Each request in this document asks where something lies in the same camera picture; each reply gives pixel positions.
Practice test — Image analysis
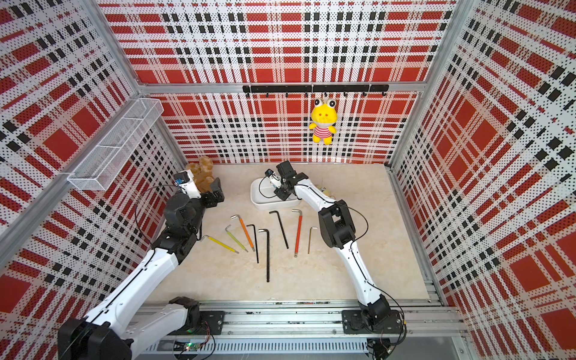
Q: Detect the thin olive hex key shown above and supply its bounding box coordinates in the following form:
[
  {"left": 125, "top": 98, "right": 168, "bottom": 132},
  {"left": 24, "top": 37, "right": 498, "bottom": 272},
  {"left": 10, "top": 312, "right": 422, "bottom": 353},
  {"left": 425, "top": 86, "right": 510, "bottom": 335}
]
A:
[{"left": 307, "top": 226, "right": 318, "bottom": 254}]

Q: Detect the small yellow keychain toy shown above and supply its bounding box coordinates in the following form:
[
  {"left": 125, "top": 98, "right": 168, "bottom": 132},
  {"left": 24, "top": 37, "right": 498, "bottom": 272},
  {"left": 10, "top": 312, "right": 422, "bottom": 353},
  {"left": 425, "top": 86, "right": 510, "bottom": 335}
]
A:
[{"left": 316, "top": 184, "right": 335, "bottom": 200}]

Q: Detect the white wire mesh basket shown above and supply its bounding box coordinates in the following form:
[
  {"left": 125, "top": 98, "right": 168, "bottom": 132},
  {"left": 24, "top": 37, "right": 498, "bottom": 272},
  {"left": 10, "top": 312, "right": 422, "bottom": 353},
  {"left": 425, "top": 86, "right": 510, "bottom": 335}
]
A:
[{"left": 67, "top": 97, "right": 163, "bottom": 191}]

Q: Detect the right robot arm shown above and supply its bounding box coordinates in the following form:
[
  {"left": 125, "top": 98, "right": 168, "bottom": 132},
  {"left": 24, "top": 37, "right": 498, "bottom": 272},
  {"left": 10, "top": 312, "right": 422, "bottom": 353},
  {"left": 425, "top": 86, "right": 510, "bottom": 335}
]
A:
[{"left": 265, "top": 161, "right": 406, "bottom": 337}]

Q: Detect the green hex key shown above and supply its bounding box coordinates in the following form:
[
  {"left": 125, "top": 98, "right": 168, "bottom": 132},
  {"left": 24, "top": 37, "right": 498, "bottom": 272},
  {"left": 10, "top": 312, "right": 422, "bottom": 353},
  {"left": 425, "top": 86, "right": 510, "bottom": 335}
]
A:
[{"left": 225, "top": 224, "right": 248, "bottom": 252}]

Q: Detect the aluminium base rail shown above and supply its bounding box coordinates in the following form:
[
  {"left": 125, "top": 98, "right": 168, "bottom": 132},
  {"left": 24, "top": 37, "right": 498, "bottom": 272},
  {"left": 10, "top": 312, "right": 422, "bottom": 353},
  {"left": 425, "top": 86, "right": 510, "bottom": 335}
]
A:
[{"left": 141, "top": 301, "right": 475, "bottom": 359}]

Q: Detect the yellow hex key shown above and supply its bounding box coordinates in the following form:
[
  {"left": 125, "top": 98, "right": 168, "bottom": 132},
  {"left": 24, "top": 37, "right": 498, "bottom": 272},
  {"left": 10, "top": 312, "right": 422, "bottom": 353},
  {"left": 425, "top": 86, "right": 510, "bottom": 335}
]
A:
[{"left": 200, "top": 235, "right": 239, "bottom": 254}]

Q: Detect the thin black hex key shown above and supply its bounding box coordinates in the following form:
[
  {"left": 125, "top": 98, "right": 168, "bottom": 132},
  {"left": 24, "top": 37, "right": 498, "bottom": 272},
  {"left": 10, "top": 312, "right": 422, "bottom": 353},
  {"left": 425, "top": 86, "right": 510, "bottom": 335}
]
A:
[{"left": 247, "top": 224, "right": 260, "bottom": 264}]

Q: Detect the long black hex key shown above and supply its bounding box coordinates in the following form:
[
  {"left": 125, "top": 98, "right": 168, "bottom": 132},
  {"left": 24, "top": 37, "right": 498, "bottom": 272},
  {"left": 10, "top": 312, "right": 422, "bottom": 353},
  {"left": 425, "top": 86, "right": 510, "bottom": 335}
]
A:
[{"left": 258, "top": 228, "right": 270, "bottom": 283}]

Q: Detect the white plastic storage box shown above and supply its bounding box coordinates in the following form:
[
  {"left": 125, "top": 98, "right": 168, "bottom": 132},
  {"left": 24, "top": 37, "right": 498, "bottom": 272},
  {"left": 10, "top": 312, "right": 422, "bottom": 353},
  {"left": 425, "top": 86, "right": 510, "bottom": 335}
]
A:
[{"left": 250, "top": 178, "right": 301, "bottom": 211}]

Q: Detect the green circuit board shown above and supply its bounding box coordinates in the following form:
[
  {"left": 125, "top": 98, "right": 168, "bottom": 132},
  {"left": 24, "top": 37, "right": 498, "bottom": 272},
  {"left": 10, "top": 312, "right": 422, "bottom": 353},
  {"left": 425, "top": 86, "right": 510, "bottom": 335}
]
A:
[{"left": 173, "top": 341, "right": 203, "bottom": 353}]

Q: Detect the brown teddy bear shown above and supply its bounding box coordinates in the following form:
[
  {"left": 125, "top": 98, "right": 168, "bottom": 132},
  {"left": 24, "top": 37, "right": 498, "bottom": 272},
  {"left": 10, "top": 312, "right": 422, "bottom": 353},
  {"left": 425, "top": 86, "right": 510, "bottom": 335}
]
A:
[{"left": 185, "top": 156, "right": 215, "bottom": 193}]

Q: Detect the black hook rail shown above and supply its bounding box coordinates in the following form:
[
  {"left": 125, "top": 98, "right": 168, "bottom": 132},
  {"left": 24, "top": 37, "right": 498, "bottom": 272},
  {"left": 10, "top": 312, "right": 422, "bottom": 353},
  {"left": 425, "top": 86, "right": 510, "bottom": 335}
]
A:
[{"left": 242, "top": 84, "right": 390, "bottom": 95}]

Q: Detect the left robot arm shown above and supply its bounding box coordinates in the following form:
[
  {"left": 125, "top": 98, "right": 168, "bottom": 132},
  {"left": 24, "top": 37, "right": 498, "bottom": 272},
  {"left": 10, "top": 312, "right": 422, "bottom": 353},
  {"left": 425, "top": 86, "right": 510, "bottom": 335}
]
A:
[{"left": 58, "top": 170, "right": 224, "bottom": 359}]

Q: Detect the orange hex key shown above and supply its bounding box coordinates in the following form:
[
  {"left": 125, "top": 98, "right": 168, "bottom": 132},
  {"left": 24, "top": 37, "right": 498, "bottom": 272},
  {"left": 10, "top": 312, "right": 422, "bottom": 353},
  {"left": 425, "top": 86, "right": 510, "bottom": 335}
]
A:
[{"left": 230, "top": 214, "right": 256, "bottom": 252}]

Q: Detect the yellow frog plush toy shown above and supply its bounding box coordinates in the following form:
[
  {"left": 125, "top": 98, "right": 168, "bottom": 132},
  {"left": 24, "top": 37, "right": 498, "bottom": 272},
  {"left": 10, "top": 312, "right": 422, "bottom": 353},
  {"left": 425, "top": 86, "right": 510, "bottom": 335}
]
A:
[{"left": 309, "top": 98, "right": 338, "bottom": 145}]

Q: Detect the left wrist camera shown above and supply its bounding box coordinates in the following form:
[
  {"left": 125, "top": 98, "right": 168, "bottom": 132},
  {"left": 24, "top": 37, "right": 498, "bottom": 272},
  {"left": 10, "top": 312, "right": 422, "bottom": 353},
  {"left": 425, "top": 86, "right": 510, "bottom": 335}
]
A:
[{"left": 174, "top": 169, "right": 201, "bottom": 199}]

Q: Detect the red hex key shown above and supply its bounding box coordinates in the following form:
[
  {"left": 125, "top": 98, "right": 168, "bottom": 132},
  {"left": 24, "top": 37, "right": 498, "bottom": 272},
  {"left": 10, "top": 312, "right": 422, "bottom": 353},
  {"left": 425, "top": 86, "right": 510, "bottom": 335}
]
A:
[{"left": 291, "top": 208, "right": 303, "bottom": 258}]

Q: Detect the black medium hex key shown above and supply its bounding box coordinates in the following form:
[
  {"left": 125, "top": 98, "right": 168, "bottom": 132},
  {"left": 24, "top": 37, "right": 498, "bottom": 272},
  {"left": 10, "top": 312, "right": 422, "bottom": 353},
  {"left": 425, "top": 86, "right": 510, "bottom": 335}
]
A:
[{"left": 269, "top": 210, "right": 290, "bottom": 249}]

